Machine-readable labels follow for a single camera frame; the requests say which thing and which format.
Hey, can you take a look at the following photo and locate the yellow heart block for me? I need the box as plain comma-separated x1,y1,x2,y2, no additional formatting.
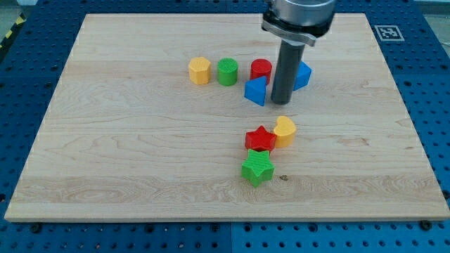
274,116,297,148

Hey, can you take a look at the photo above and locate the white fiducial marker tag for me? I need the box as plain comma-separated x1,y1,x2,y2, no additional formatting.
374,25,404,41

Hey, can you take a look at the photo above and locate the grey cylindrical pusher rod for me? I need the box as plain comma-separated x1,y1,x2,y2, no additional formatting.
271,40,304,105

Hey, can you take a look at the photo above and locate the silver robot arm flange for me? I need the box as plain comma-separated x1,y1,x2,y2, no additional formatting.
261,0,337,46

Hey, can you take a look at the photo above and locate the red star block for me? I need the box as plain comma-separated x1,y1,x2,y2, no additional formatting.
245,125,277,152

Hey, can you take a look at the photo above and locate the blue cube block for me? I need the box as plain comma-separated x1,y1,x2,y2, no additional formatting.
293,62,312,91

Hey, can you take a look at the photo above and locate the yellow hexagon block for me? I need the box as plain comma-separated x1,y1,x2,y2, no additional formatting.
188,57,211,85

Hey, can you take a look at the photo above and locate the green cylinder block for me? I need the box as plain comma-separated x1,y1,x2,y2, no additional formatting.
217,58,238,86

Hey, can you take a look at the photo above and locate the yellow black hazard tape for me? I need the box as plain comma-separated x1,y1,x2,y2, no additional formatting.
1,13,27,49

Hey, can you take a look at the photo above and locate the green star block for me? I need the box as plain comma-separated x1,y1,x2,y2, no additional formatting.
241,149,275,188

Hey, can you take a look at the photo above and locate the blue triangle block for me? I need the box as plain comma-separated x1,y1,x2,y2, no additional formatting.
244,76,266,106

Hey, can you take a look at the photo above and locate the wooden board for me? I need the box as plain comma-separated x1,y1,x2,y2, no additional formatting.
5,13,449,222

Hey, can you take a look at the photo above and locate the red cylinder block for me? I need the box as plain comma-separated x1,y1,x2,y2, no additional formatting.
250,58,272,85

